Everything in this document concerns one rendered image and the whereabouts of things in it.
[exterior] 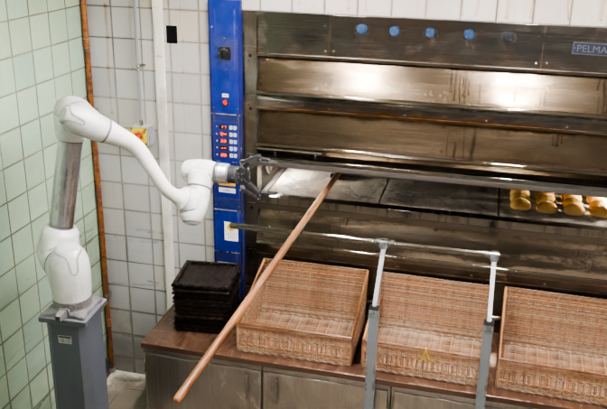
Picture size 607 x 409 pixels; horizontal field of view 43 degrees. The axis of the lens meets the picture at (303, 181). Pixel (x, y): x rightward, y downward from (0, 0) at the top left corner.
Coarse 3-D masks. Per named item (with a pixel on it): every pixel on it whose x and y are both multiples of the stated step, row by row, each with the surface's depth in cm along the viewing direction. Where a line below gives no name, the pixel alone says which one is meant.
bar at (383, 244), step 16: (240, 224) 357; (352, 240) 345; (368, 240) 343; (384, 240) 342; (384, 256) 341; (480, 256) 334; (496, 256) 330; (368, 336) 333; (368, 352) 336; (368, 368) 338; (480, 368) 325; (368, 384) 341; (480, 384) 327; (368, 400) 344; (480, 400) 330
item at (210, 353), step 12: (336, 180) 383; (324, 192) 372; (300, 228) 348; (288, 240) 340; (276, 264) 328; (264, 276) 319; (252, 288) 313; (252, 300) 310; (240, 312) 302; (228, 324) 296; (216, 348) 286; (204, 360) 280; (192, 372) 275; (192, 384) 272; (180, 396) 266
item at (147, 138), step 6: (132, 126) 388; (138, 126) 387; (144, 126) 387; (150, 126) 389; (132, 132) 389; (138, 132) 388; (150, 132) 390; (144, 138) 388; (150, 138) 390; (150, 144) 391
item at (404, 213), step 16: (320, 208) 385; (336, 208) 383; (352, 208) 381; (368, 208) 379; (384, 208) 377; (400, 208) 378; (416, 208) 378; (464, 224) 369; (480, 224) 367; (496, 224) 365; (512, 224) 364; (528, 224) 362; (544, 224) 361; (560, 224) 361; (576, 224) 361
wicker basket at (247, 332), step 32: (320, 288) 392; (352, 288) 389; (256, 320) 390; (288, 320) 390; (320, 320) 391; (352, 320) 390; (256, 352) 362; (288, 352) 362; (320, 352) 362; (352, 352) 356
